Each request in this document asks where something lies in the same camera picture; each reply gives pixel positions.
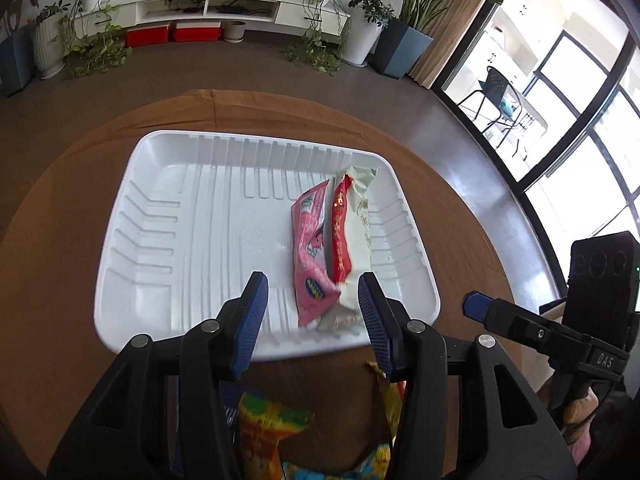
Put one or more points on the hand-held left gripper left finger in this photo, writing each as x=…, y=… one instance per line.
x=250, y=325

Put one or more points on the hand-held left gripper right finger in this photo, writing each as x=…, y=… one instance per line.
x=374, y=325

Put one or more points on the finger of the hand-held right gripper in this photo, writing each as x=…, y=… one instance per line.
x=520, y=327

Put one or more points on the white red snack packet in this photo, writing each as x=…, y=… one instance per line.
x=357, y=230

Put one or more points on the pink snack packet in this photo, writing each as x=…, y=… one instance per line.
x=310, y=245

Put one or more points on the white plastic tray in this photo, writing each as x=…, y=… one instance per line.
x=200, y=235

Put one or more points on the person's right forearm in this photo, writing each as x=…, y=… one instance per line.
x=581, y=450

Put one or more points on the person's right hand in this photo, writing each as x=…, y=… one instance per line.
x=580, y=410

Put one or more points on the orange yellow snack packet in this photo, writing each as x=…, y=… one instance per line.
x=270, y=425

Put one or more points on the white outdoor table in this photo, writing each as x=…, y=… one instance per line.
x=530, y=110

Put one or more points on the black outdoor chair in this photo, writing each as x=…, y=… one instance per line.
x=492, y=82

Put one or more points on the large plant in blue pot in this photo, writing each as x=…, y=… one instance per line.
x=397, y=52

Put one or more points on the plant in tall white pot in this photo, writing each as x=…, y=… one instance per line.
x=362, y=35

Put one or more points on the small beige pot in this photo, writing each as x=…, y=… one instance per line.
x=234, y=31

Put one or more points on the red storage box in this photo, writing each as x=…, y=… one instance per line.
x=147, y=36
x=197, y=31

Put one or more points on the beige curtain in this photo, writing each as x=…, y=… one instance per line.
x=450, y=35

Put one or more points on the plant in white ribbed pot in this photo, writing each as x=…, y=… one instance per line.
x=47, y=45

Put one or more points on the plant in grey blue pot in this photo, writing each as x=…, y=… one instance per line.
x=15, y=60

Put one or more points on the black window frame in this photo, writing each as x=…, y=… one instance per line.
x=500, y=170

